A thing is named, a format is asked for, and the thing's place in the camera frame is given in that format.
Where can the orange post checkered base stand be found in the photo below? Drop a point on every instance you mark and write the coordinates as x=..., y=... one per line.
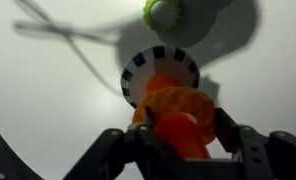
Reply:
x=178, y=133

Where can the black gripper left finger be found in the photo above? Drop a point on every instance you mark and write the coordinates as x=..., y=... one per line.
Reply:
x=121, y=150

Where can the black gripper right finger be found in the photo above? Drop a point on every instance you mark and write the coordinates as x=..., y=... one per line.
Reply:
x=271, y=156

